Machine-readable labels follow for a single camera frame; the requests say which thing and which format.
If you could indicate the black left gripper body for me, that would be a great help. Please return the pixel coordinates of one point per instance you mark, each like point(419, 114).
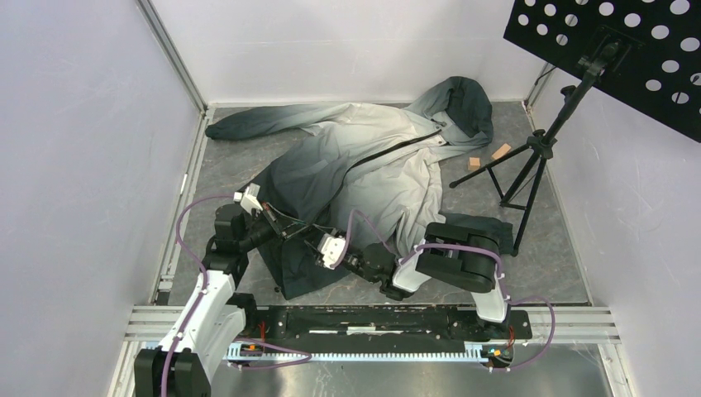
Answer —
point(274, 220)

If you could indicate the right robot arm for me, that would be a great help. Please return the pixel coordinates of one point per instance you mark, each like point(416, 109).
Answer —
point(464, 257)

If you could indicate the long wooden block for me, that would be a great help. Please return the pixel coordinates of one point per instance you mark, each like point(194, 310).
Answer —
point(501, 152)

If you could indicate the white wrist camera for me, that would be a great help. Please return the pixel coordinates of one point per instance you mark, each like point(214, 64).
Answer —
point(332, 250)
point(248, 200)

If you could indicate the aluminium frame rail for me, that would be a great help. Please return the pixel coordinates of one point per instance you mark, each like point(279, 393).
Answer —
point(574, 325)

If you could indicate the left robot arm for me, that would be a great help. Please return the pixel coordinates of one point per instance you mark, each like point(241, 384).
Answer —
point(187, 357)

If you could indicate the grey gradient hooded jacket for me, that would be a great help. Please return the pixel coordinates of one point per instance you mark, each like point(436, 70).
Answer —
point(369, 168)

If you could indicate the white cable duct strip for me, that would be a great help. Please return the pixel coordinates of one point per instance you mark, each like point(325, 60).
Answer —
point(467, 353)

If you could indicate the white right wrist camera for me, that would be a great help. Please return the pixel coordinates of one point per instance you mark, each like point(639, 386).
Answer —
point(332, 250)

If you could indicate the small wooden block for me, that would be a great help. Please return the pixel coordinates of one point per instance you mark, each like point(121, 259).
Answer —
point(474, 163)

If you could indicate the black perforated panel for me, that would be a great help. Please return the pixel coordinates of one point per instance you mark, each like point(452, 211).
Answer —
point(654, 46)

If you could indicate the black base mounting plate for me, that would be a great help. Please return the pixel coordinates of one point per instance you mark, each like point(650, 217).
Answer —
point(400, 328)

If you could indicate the black tripod stand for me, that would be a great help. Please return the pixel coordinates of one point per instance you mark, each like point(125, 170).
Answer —
point(541, 141)

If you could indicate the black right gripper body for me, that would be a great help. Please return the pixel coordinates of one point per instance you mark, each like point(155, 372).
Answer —
point(320, 260)

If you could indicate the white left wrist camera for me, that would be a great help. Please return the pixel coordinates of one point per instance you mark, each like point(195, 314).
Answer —
point(248, 200)

